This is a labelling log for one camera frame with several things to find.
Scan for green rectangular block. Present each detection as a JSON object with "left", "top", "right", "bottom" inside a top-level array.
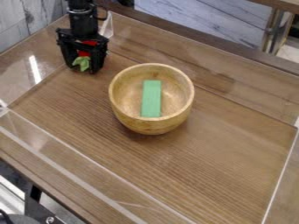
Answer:
[{"left": 140, "top": 80, "right": 162, "bottom": 118}]

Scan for wooden bowl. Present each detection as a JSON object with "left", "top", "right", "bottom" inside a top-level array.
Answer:
[{"left": 108, "top": 63, "right": 195, "bottom": 135}]

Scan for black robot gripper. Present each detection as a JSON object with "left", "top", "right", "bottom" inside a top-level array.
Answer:
[{"left": 56, "top": 28, "right": 108, "bottom": 74}]

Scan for black table leg bracket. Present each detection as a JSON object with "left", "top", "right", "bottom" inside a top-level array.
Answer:
[{"left": 24, "top": 185, "right": 65, "bottom": 224}]

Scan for black cable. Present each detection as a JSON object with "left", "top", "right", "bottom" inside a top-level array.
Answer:
[{"left": 0, "top": 208, "right": 13, "bottom": 224}]

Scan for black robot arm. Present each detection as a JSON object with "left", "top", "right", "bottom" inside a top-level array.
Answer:
[{"left": 56, "top": 0, "right": 108, "bottom": 74}]

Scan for metal table leg frame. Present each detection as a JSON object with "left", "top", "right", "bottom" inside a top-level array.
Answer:
[{"left": 262, "top": 9, "right": 295, "bottom": 55}]

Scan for red plush fruit green leaves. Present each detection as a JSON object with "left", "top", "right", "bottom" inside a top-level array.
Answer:
[{"left": 72, "top": 40, "right": 97, "bottom": 72}]

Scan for clear acrylic corner bracket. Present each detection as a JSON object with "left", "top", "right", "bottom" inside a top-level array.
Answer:
[{"left": 99, "top": 12, "right": 113, "bottom": 39}]

